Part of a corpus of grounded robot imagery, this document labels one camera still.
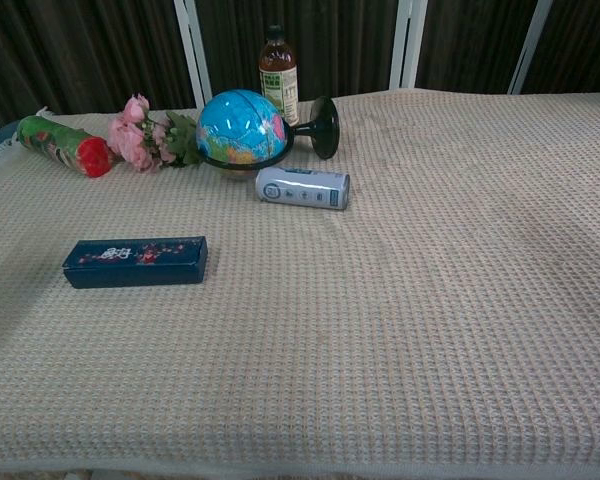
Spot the gray zippered pouch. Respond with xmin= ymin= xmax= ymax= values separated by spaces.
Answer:
xmin=62 ymin=235 xmax=209 ymax=290

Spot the white and blue can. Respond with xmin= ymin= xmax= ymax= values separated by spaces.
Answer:
xmin=254 ymin=166 xmax=351 ymax=211

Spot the beige waffle tablecloth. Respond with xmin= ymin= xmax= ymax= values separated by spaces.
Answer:
xmin=0 ymin=88 xmax=600 ymax=474

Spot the blue globe on black stand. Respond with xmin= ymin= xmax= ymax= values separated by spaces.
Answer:
xmin=195 ymin=88 xmax=340 ymax=176

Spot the brown bottle with green label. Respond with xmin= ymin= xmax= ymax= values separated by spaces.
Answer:
xmin=258 ymin=24 xmax=300 ymax=127

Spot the pink artificial flower bouquet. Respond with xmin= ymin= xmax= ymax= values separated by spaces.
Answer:
xmin=106 ymin=93 xmax=204 ymax=174

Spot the green tube with red cap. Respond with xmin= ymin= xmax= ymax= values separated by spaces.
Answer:
xmin=15 ymin=114 xmax=115 ymax=179

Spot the white partition frame post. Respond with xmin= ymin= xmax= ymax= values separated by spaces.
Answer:
xmin=389 ymin=0 xmax=429 ymax=91
xmin=506 ymin=0 xmax=554 ymax=96
xmin=173 ymin=0 xmax=214 ymax=109

